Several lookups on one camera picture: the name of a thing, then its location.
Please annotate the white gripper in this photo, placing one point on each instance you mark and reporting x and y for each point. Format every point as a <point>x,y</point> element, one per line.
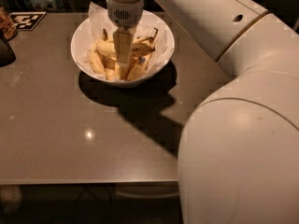
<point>125,13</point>

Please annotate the yellow banana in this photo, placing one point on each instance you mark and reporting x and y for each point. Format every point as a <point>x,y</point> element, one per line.
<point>96,62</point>
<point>139,48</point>

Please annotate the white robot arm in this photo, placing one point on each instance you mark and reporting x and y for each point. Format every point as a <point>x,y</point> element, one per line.
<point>238,158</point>

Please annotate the banana with blue sticker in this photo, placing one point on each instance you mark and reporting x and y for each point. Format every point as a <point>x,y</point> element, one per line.
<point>138,66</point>

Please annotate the white bowl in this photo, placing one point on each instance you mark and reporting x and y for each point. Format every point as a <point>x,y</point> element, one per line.
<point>81,44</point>

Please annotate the black white marker card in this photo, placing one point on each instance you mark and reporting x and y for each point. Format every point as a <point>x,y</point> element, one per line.
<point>27,21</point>

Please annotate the brown patterned object left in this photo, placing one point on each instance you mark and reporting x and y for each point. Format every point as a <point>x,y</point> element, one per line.
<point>6,25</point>

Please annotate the dark round object left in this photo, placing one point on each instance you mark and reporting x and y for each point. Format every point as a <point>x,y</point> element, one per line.
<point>7,55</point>

